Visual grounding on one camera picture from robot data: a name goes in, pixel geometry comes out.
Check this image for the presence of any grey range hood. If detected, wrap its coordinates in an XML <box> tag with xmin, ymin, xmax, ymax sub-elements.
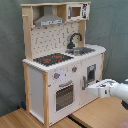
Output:
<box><xmin>35</xmin><ymin>6</ymin><xmax>64</xmax><ymax>27</ymax></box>

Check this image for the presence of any black toy stovetop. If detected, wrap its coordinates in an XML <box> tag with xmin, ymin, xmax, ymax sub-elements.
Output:
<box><xmin>34</xmin><ymin>53</ymin><xmax>70</xmax><ymax>66</ymax></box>

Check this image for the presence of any toy oven door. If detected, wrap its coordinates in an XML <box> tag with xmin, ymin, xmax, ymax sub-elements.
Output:
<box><xmin>56</xmin><ymin>81</ymin><xmax>74</xmax><ymax>111</ymax></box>

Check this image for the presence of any wooden toy kitchen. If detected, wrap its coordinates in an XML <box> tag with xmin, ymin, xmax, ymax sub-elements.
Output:
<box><xmin>22</xmin><ymin>2</ymin><xmax>105</xmax><ymax>128</ymax></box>

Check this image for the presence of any grey cabinet door handle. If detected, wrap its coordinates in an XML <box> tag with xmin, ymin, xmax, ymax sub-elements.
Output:
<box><xmin>82</xmin><ymin>76</ymin><xmax>86</xmax><ymax>90</ymax></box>

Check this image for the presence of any left red stove knob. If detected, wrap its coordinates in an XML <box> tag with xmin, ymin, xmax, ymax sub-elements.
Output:
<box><xmin>54</xmin><ymin>73</ymin><xmax>60</xmax><ymax>79</ymax></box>

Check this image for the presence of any black toy faucet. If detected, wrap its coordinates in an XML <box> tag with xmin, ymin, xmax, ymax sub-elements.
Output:
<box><xmin>66</xmin><ymin>32</ymin><xmax>83</xmax><ymax>50</ymax></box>

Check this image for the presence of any grey toy sink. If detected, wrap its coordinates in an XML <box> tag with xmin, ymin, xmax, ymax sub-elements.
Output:
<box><xmin>65</xmin><ymin>47</ymin><xmax>95</xmax><ymax>56</ymax></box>

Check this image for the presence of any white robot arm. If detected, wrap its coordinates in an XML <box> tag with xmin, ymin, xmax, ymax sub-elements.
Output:
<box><xmin>87</xmin><ymin>79</ymin><xmax>128</xmax><ymax>110</ymax></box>

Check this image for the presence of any toy microwave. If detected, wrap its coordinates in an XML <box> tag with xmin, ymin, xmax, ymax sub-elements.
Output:
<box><xmin>67</xmin><ymin>4</ymin><xmax>89</xmax><ymax>20</ymax></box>

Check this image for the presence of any grey ice dispenser panel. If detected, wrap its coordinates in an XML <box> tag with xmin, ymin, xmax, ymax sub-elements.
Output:
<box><xmin>87</xmin><ymin>65</ymin><xmax>96</xmax><ymax>82</ymax></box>

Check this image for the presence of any red stove knob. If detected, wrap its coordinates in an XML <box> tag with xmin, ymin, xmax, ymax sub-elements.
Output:
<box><xmin>54</xmin><ymin>73</ymin><xmax>60</xmax><ymax>79</ymax></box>
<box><xmin>71</xmin><ymin>65</ymin><xmax>79</xmax><ymax>73</ymax></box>

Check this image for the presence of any right red stove knob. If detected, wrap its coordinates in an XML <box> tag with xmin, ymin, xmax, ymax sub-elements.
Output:
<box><xmin>71</xmin><ymin>65</ymin><xmax>79</xmax><ymax>73</ymax></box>

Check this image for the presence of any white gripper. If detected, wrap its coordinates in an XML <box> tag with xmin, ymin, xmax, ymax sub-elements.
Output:
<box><xmin>87</xmin><ymin>79</ymin><xmax>114</xmax><ymax>98</ymax></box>

